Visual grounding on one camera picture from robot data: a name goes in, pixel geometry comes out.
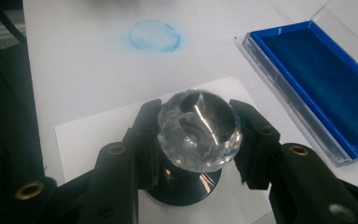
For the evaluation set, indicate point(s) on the blue ink pad clear case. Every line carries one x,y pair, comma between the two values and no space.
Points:
323,77

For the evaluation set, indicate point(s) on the white paper sheet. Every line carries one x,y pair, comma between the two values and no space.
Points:
105,127

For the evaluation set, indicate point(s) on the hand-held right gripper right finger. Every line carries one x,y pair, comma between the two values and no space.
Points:
292,180

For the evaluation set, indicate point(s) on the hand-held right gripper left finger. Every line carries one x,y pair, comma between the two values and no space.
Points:
118,174

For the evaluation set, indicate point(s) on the crystal knob stamp black base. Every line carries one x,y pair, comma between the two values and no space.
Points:
199,130

